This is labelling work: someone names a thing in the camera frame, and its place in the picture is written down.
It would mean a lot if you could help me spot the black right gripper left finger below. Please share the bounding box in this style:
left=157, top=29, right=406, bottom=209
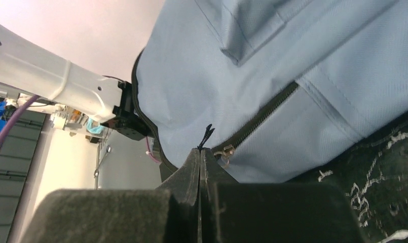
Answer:
left=22, top=149, right=200, bottom=242

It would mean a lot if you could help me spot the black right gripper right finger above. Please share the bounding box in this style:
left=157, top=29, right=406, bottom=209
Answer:
left=200, top=149, right=367, bottom=242

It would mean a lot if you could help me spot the black zipper pull tab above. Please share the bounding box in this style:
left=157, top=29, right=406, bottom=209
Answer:
left=197, top=124, right=215, bottom=151

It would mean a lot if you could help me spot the light blue student backpack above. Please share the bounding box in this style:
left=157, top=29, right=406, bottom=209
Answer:
left=131, top=1, right=408, bottom=182

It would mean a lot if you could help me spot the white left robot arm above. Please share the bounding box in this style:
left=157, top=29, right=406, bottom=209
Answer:
left=0, top=25, right=153, bottom=141

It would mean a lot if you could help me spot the brass zipper slider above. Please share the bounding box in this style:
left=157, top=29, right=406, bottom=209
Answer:
left=213, top=145, right=236, bottom=169

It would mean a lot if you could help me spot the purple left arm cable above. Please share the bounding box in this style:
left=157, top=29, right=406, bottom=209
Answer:
left=0, top=94, right=42, bottom=160

